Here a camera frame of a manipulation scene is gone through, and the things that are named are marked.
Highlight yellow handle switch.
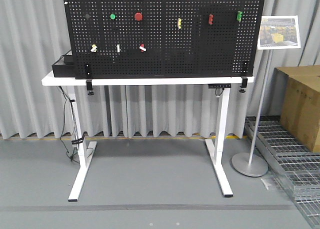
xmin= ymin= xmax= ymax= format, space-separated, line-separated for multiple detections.
xmin=177 ymin=18 xmax=182 ymax=30

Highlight green white toggle switch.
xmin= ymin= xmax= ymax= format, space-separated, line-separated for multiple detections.
xmin=116 ymin=44 xmax=121 ymax=53

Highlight table height control panel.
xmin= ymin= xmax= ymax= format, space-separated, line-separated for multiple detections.
xmin=208 ymin=83 xmax=232 ymax=89

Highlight lower red round knob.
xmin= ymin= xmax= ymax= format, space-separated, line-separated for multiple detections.
xmin=134 ymin=12 xmax=143 ymax=21

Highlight green handle switch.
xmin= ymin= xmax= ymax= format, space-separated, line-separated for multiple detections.
xmin=236 ymin=11 xmax=243 ymax=23

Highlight right black table clamp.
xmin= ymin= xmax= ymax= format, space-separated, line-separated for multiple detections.
xmin=239 ymin=61 xmax=249 ymax=93

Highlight black box on table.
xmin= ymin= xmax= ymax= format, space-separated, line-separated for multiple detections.
xmin=51 ymin=49 xmax=75 ymax=78

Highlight grey curtain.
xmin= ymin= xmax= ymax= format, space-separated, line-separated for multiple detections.
xmin=0 ymin=0 xmax=320 ymax=139

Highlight black perforated pegboard panel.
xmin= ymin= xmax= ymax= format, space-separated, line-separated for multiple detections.
xmin=63 ymin=0 xmax=265 ymax=79

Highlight red white toggle switch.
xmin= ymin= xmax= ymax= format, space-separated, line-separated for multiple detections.
xmin=139 ymin=44 xmax=147 ymax=52

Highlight black table clamp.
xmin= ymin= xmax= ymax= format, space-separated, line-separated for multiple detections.
xmin=239 ymin=61 xmax=249 ymax=93
xmin=85 ymin=63 xmax=95 ymax=96

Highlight brown cardboard box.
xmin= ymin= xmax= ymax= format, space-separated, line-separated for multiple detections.
xmin=276 ymin=65 xmax=320 ymax=153

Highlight left black table clamp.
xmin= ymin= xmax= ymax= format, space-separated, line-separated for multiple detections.
xmin=85 ymin=63 xmax=95 ymax=96

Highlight green round push button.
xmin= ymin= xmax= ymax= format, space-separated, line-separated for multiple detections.
xmin=110 ymin=13 xmax=117 ymax=20

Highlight white height-adjustable table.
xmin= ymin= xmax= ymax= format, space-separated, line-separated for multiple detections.
xmin=41 ymin=71 xmax=242 ymax=202

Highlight printed photo sign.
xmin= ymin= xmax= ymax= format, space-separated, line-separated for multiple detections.
xmin=257 ymin=15 xmax=301 ymax=50

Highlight red handle switch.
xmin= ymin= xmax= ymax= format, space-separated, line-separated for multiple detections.
xmin=208 ymin=14 xmax=214 ymax=25

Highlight black hanging cables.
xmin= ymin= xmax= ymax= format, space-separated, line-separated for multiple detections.
xmin=56 ymin=85 xmax=95 ymax=164

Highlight yellow toggle switch lower left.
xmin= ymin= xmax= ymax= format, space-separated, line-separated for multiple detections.
xmin=90 ymin=44 xmax=98 ymax=53

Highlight metal floor grating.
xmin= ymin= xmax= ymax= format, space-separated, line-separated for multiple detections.
xmin=255 ymin=116 xmax=320 ymax=229

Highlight grey sign stand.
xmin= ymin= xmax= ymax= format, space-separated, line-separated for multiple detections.
xmin=231 ymin=49 xmax=274 ymax=178

